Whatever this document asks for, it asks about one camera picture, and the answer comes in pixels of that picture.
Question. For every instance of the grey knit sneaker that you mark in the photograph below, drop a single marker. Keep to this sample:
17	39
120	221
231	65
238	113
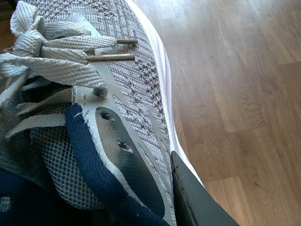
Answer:
86	127

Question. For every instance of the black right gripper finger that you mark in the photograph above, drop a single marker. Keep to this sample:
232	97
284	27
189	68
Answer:
193	205

